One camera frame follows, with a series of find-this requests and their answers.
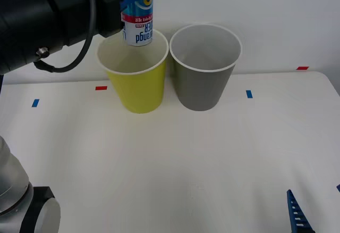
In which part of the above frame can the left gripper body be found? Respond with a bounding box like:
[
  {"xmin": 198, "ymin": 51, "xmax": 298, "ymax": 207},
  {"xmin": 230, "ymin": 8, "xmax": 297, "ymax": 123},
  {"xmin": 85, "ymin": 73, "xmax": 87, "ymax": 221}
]
[{"xmin": 68, "ymin": 0, "xmax": 125, "ymax": 46}]

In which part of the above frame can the blue drink can red label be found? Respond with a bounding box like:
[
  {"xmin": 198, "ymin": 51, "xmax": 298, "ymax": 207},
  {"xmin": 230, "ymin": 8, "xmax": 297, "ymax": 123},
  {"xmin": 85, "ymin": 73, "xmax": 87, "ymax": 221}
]
[{"xmin": 121, "ymin": 0, "xmax": 159, "ymax": 47}]

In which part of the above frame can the yellow-green plastic waste bin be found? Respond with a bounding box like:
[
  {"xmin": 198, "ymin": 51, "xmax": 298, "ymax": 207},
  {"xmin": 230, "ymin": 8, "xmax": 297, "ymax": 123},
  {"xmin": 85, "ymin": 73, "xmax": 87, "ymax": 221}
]
[{"xmin": 96, "ymin": 26, "xmax": 170, "ymax": 114}]

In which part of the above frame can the grey plastic waste bin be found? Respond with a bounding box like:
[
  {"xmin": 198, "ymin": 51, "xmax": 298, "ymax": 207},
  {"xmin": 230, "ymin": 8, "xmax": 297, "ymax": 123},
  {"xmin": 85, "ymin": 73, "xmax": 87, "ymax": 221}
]
[{"xmin": 169, "ymin": 24, "xmax": 243, "ymax": 112}]

